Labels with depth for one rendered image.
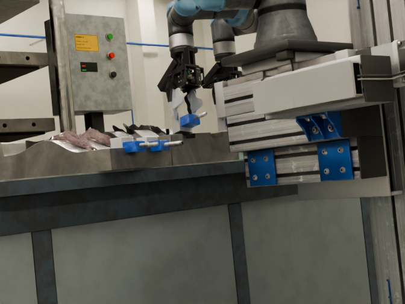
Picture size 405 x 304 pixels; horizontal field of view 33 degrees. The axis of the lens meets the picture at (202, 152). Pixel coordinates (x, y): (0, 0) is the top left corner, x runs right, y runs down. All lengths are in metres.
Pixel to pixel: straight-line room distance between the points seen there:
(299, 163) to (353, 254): 0.94
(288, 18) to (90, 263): 0.77
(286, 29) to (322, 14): 8.40
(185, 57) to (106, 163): 0.48
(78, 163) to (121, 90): 1.20
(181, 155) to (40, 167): 0.40
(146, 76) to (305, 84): 8.97
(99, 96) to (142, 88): 7.45
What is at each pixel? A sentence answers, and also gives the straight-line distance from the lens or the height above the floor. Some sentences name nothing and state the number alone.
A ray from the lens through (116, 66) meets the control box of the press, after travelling 2.96.
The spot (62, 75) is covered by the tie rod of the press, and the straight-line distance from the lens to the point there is 2.67.
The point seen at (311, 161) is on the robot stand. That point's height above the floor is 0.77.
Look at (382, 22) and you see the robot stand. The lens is 1.65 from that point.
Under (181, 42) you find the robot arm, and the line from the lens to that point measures 2.06.
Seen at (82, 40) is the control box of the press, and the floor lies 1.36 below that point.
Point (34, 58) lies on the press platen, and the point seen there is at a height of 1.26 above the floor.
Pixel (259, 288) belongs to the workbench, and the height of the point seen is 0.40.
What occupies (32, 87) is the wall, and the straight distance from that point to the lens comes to 9.57.
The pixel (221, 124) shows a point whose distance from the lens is 2.30.
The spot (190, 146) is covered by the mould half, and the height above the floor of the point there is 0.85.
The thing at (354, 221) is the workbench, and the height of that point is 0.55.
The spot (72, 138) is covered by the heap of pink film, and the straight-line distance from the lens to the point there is 1.87.
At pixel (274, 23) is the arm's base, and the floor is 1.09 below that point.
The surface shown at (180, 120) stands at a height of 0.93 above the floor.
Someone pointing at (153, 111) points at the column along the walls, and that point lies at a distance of 10.28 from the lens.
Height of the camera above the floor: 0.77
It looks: 2 degrees up
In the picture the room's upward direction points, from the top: 6 degrees counter-clockwise
